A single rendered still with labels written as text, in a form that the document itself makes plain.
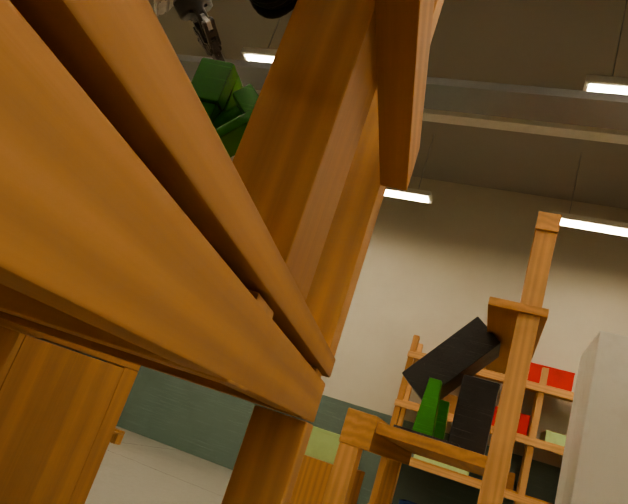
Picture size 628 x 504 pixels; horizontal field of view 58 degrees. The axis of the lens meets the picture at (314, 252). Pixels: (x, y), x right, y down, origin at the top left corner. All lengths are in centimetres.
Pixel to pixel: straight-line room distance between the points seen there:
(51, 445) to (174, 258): 132
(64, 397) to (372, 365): 629
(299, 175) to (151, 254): 30
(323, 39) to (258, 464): 63
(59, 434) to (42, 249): 141
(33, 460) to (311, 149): 119
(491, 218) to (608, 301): 178
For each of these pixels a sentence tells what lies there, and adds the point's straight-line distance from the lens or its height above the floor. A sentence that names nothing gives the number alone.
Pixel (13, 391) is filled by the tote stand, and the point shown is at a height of 63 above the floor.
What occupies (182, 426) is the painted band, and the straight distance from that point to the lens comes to 837.
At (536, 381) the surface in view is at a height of 204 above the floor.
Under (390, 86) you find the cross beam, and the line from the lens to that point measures 78.
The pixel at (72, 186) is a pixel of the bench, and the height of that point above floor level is 80.
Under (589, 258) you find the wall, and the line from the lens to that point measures 803.
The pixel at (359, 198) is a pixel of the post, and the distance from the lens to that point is 103.
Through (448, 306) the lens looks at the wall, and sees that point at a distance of 772.
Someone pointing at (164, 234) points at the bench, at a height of 81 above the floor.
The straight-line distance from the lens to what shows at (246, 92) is 80.
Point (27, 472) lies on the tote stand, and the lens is 160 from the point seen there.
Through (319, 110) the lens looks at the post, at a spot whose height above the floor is 105.
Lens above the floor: 75
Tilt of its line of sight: 17 degrees up
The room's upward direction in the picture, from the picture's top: 19 degrees clockwise
